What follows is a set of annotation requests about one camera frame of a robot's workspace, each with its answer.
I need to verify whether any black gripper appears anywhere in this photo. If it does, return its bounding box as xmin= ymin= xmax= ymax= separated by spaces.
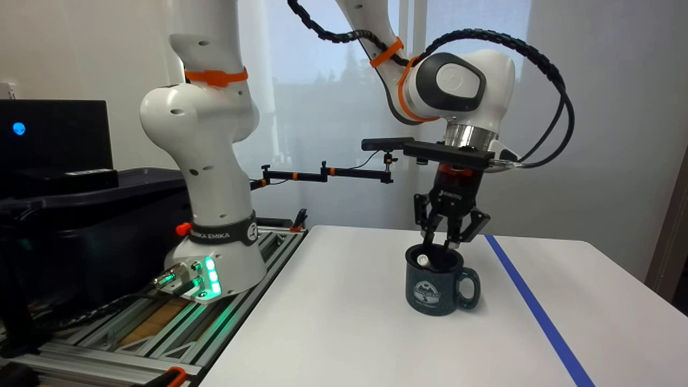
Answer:
xmin=414 ymin=164 xmax=490 ymax=266

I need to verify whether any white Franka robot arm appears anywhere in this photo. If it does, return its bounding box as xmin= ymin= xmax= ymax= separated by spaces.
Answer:
xmin=140 ymin=0 xmax=516 ymax=304

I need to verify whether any dark blue enamel mug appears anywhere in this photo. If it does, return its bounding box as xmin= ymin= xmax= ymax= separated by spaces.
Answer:
xmin=405 ymin=245 xmax=481 ymax=316

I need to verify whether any blue tape line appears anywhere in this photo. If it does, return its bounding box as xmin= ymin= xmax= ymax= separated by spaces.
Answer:
xmin=487 ymin=234 xmax=595 ymax=387

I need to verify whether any black storage bin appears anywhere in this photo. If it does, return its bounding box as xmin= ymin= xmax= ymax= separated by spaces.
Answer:
xmin=0 ymin=169 xmax=189 ymax=343

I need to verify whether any black monitor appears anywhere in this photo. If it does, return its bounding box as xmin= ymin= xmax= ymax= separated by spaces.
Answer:
xmin=0 ymin=100 xmax=115 ymax=178

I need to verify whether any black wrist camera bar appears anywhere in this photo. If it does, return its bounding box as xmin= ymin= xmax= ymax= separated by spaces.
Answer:
xmin=362 ymin=137 xmax=516 ymax=171

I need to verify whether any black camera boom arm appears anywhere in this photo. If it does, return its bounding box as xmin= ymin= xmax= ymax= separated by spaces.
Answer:
xmin=249 ymin=164 xmax=393 ymax=189

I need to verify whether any black corrugated cable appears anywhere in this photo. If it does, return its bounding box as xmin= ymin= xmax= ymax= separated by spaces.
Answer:
xmin=286 ymin=0 xmax=577 ymax=171

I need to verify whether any aluminium mounting rail base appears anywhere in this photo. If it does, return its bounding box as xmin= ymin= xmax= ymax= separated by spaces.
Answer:
xmin=13 ymin=229 xmax=305 ymax=387

